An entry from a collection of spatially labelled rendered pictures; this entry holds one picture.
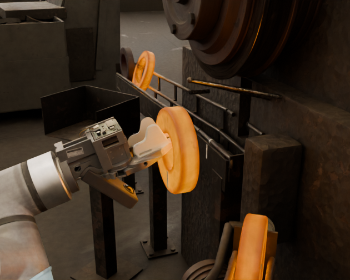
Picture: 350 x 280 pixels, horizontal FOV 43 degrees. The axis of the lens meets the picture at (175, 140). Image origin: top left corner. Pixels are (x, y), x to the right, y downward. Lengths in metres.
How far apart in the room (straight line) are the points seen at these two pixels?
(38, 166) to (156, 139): 0.20
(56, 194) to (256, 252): 0.33
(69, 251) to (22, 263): 1.30
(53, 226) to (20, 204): 1.42
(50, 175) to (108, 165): 0.09
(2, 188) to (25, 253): 0.11
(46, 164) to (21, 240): 0.12
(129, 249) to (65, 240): 0.29
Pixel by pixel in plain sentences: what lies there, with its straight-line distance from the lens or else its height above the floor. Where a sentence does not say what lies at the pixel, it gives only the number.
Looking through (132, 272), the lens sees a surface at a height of 0.01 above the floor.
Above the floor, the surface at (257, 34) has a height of 1.01.
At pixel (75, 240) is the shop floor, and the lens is 2.04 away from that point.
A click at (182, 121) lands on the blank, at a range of 0.74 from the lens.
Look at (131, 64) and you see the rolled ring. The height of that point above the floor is 0.70.
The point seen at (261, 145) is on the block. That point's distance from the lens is 0.90.
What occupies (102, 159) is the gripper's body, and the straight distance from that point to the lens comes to 0.73.
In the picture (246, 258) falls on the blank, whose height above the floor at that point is 0.76.
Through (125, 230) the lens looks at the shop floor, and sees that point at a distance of 2.07.
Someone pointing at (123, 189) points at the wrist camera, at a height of 0.77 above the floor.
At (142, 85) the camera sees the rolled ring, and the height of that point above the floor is 0.65.
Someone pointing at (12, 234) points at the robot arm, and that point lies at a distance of 0.71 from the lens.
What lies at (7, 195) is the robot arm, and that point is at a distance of 0.74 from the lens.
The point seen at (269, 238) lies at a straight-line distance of 0.78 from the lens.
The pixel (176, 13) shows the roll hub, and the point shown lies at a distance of 1.08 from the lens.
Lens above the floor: 1.14
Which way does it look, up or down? 22 degrees down
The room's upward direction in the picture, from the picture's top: straight up
